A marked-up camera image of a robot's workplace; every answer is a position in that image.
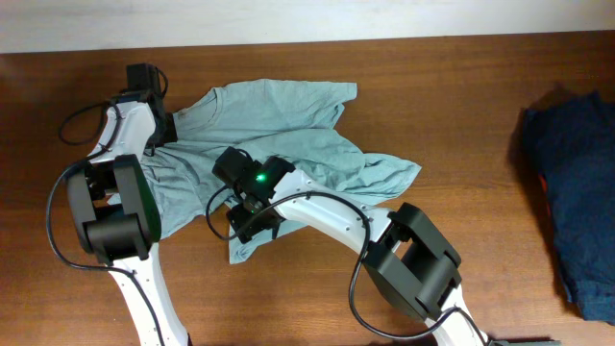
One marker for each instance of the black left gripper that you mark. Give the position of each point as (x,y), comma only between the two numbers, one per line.
(168,128)

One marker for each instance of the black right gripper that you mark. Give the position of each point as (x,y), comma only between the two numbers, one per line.
(242,228)

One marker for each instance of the light teal t-shirt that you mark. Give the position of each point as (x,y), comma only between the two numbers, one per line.
(293,120)

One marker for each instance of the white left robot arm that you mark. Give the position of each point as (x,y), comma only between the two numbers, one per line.
(116,216)

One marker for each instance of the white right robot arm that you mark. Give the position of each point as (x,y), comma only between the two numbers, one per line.
(413,266)

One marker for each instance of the dark blue folded garment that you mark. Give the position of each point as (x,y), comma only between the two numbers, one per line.
(571,148)

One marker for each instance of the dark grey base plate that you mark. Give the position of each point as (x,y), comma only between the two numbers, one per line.
(525,343)

